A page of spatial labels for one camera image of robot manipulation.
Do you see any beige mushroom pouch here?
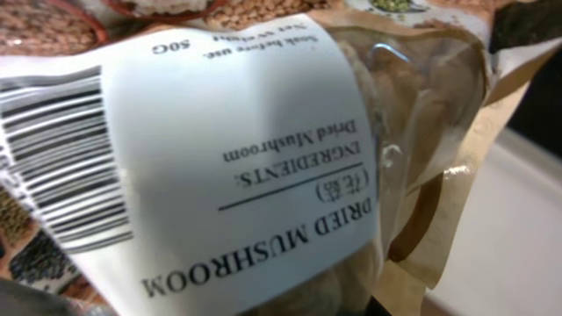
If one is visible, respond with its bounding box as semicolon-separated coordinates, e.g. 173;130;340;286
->
1;1;561;315

